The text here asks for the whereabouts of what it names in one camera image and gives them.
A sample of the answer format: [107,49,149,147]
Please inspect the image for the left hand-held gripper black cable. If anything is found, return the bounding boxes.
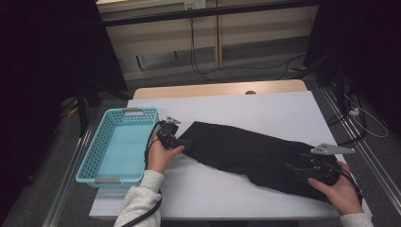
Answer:
[119,121,166,227]

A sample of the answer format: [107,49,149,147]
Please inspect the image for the black metal stand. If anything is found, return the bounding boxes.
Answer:
[75,81,133,138]
[291,50,348,108]

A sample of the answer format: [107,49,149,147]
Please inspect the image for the white floor cable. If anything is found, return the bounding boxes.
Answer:
[343,93,390,139]

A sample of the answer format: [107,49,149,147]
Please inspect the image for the black hanging cable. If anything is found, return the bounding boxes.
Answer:
[188,17,306,84]

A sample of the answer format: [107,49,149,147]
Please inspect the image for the light blue plastic basket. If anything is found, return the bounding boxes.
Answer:
[75,107,162,190]

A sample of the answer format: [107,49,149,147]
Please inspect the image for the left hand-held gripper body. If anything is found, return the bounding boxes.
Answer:
[156,115,185,150]

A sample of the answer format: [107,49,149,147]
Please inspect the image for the white wall socket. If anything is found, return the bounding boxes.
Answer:
[183,0,207,10]

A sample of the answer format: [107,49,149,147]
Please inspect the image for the white table cover sheet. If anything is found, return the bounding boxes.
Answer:
[89,90,373,220]

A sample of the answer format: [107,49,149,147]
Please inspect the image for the black pants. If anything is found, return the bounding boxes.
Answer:
[178,121,341,202]

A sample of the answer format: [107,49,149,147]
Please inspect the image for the black curtain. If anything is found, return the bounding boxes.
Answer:
[304,0,401,133]
[0,0,129,202]

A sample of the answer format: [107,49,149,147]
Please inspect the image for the person's right hand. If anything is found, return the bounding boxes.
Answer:
[308,160,363,217]

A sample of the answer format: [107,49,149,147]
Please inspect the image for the black floor cables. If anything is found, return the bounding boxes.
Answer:
[325,94,368,146]

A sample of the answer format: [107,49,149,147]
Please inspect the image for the person's left hand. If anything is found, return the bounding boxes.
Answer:
[147,131,185,175]

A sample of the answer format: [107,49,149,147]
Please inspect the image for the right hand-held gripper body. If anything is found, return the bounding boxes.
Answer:
[304,143,357,187]

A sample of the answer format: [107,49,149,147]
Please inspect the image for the aluminium floor rail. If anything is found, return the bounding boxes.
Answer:
[321,86,401,206]
[42,126,94,227]

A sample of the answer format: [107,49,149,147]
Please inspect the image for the wooden cabinet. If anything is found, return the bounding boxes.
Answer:
[96,0,320,81]

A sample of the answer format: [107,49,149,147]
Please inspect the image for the wooden table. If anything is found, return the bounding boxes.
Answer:
[131,79,309,101]

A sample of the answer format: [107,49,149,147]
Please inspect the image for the hand-held gripper black cable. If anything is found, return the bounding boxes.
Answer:
[334,164,363,202]
[119,121,166,227]

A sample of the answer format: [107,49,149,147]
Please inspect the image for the right hand-held gripper black cable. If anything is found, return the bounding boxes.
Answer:
[334,164,363,202]

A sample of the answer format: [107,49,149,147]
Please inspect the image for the black metal bar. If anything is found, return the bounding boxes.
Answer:
[102,0,320,27]

